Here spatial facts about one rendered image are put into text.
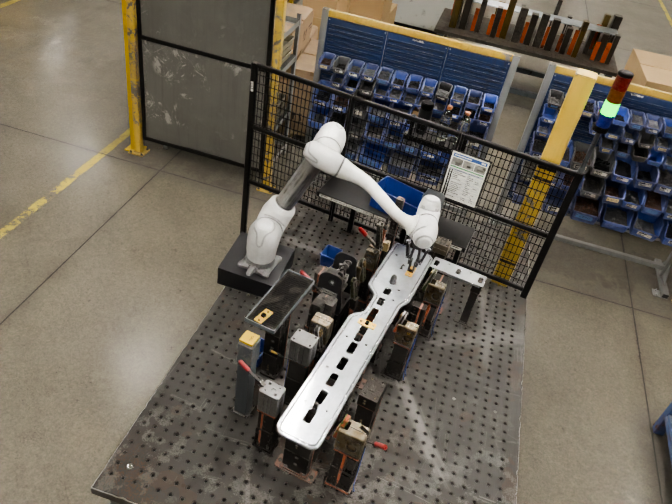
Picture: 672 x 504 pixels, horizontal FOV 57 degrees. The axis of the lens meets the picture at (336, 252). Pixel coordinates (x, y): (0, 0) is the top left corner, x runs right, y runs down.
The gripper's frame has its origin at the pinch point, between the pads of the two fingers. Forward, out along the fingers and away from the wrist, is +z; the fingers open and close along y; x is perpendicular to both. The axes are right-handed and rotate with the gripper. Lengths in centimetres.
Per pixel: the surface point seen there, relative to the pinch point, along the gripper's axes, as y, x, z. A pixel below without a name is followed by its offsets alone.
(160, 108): -260, 141, 57
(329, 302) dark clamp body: -23, -51, -3
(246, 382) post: -37, -99, 12
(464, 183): 6, 54, -23
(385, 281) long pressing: -8.3, -14.3, 4.5
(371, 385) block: 11, -81, 2
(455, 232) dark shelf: 11.0, 43.6, 1.6
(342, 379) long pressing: -1, -82, 4
